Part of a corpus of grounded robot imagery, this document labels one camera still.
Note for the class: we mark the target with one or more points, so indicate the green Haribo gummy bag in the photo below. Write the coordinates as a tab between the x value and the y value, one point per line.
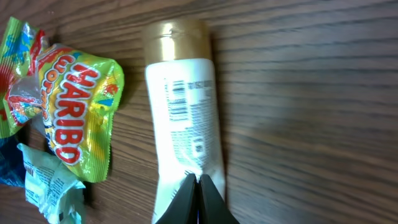
73	94

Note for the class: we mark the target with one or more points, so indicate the light teal snack packet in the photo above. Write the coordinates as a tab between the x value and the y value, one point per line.
52	187

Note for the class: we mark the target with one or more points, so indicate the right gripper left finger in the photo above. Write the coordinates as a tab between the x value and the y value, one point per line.
183	209

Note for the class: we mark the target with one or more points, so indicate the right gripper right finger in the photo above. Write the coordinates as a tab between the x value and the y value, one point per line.
212	208

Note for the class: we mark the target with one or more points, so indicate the blue snack bar wrapper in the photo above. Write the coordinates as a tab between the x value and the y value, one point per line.
12	163

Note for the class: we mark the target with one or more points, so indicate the white tube with gold cap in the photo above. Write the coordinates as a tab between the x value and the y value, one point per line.
180	78

